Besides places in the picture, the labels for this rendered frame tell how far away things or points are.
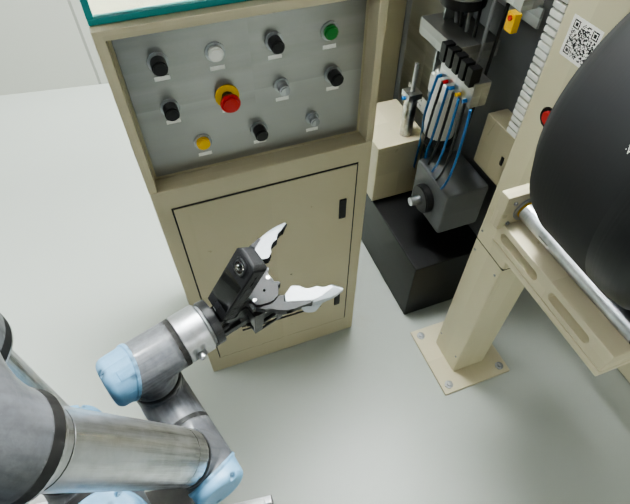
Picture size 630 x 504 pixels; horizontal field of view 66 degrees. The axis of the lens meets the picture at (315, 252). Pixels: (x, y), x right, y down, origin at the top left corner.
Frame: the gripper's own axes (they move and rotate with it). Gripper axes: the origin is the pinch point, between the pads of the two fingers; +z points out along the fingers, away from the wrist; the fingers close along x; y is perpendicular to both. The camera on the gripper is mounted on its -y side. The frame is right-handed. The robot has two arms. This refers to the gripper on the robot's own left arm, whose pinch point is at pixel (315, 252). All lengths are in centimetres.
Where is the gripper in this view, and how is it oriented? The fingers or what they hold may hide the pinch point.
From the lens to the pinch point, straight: 77.5
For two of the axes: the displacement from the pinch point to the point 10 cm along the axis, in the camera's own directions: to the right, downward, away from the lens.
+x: 6.1, 6.9, -3.9
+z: 7.9, -4.8, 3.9
